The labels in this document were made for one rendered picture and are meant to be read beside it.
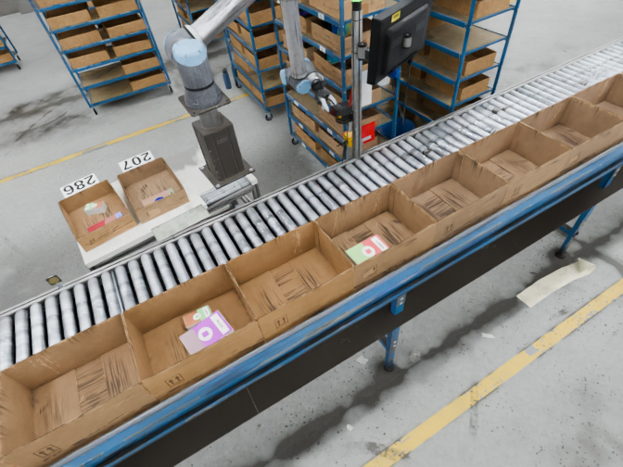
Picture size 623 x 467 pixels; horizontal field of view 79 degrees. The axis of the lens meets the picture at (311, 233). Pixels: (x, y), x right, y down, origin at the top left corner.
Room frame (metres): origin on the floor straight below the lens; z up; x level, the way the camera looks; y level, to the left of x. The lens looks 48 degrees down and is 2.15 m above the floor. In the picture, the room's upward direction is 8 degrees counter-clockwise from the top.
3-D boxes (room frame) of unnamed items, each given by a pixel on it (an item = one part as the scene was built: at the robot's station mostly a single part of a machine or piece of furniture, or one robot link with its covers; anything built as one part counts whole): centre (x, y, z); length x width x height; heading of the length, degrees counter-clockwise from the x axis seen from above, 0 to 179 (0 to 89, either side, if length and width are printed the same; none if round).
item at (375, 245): (0.95, -0.22, 0.92); 0.16 x 0.11 x 0.07; 116
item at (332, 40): (2.61, -0.40, 1.19); 0.40 x 0.30 x 0.10; 25
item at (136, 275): (1.04, 0.81, 0.72); 0.52 x 0.05 x 0.05; 25
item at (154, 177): (1.74, 0.87, 0.80); 0.38 x 0.28 x 0.10; 29
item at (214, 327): (0.68, 0.42, 0.92); 0.16 x 0.11 x 0.07; 125
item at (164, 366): (0.70, 0.46, 0.96); 0.39 x 0.29 x 0.17; 114
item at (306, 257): (0.86, 0.10, 0.96); 0.39 x 0.29 x 0.17; 115
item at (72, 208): (1.59, 1.15, 0.80); 0.38 x 0.28 x 0.10; 33
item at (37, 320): (0.85, 1.22, 0.72); 0.52 x 0.05 x 0.05; 25
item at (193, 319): (0.77, 0.47, 0.91); 0.10 x 0.06 x 0.05; 114
